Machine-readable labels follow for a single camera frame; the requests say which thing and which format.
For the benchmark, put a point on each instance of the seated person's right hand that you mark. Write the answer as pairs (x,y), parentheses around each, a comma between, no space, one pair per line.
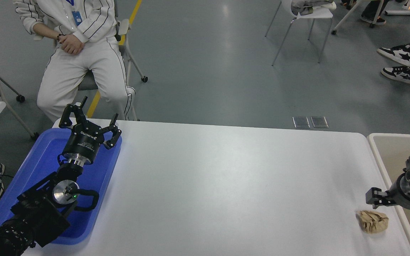
(71,44)

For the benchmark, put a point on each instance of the white base bar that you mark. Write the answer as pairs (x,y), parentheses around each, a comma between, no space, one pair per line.
(408,13)

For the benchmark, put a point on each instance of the grey seat rolling chair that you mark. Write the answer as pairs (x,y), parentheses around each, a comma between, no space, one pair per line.
(87,82)

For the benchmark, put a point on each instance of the large pale bin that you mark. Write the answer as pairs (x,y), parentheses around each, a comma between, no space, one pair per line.
(390,156)

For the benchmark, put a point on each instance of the tan paper ball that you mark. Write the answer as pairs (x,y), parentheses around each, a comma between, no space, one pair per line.
(373,222)

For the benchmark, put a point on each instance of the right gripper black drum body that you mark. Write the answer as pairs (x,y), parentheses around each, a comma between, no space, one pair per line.
(397,199)

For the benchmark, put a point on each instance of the metal floor outlet cover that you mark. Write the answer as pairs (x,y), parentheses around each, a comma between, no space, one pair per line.
(319,122)
(301,122)

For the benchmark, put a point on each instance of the seated person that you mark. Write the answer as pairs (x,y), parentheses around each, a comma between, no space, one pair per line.
(66,78)

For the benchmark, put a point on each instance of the white chair with metal legs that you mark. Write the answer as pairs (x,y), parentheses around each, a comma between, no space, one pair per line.
(315,13)

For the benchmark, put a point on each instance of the blue badge card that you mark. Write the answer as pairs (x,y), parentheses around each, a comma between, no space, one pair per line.
(77,17)

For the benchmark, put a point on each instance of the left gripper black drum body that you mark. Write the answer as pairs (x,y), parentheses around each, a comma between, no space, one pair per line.
(83,142)

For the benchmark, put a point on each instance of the black white sneaker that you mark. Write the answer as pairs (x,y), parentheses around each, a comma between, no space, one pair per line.
(400,74)
(399,53)

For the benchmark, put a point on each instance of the person on rolling chair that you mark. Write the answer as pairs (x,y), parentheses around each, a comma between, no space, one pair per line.
(372,10)

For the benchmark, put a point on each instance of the blue plastic tray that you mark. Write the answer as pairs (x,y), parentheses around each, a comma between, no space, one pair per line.
(41,163)

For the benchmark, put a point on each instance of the seated person's right forearm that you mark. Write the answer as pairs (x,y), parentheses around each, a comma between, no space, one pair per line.
(46,31)

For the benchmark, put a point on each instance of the white rolling chair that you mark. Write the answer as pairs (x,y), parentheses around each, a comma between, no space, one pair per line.
(333,32)

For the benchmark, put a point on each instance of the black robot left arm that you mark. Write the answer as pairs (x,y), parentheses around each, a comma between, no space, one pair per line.
(41,217)

